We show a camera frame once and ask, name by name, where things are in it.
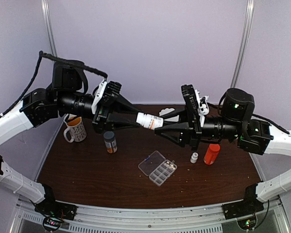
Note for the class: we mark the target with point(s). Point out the small white capped bottle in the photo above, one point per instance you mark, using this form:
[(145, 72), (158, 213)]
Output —
[(149, 121)]

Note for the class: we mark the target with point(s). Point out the clear plastic pill organizer box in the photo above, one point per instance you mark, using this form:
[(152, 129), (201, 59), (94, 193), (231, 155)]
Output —
[(157, 168)]

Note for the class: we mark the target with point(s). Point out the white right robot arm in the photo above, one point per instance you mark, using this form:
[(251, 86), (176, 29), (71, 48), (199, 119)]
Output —
[(235, 122)]

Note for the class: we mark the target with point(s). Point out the white orange vitamin bottle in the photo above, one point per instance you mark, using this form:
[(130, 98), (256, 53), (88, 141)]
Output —
[(110, 142)]

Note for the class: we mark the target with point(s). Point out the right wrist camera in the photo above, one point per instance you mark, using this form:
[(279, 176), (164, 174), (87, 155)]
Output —
[(195, 104)]

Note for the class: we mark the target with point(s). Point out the aluminium frame post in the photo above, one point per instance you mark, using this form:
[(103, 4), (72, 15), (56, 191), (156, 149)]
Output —
[(51, 29), (246, 31)]

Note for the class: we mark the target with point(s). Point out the right aluminium frame post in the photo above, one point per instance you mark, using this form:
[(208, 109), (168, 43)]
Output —
[(246, 31)]

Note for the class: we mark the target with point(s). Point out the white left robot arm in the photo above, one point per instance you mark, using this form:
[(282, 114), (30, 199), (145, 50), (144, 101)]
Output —
[(75, 89)]

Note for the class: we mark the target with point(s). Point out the left aluminium frame post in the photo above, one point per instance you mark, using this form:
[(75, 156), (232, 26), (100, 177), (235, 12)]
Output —
[(51, 29)]

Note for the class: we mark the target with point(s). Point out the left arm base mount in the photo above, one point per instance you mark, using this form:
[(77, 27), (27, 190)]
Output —
[(58, 210)]

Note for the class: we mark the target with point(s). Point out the floral mug with yellow interior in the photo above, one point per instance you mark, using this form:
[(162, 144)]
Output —
[(75, 130)]

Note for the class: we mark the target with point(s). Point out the orange cylindrical bottle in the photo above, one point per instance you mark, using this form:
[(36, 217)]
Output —
[(211, 153)]

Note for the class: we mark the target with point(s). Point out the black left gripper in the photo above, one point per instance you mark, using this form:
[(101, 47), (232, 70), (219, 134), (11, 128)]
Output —
[(98, 120)]

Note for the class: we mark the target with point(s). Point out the small white pill bottle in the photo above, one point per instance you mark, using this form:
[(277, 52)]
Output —
[(194, 157)]

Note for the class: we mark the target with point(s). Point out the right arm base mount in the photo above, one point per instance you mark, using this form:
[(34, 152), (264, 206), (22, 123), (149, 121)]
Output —
[(241, 208)]

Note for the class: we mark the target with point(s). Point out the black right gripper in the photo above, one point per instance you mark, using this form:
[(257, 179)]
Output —
[(191, 132)]

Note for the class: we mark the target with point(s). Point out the white scalloped bowl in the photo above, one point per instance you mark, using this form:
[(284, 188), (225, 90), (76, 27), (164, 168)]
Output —
[(166, 111)]

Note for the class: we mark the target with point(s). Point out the aluminium front rail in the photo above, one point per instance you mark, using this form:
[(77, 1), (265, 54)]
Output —
[(199, 219)]

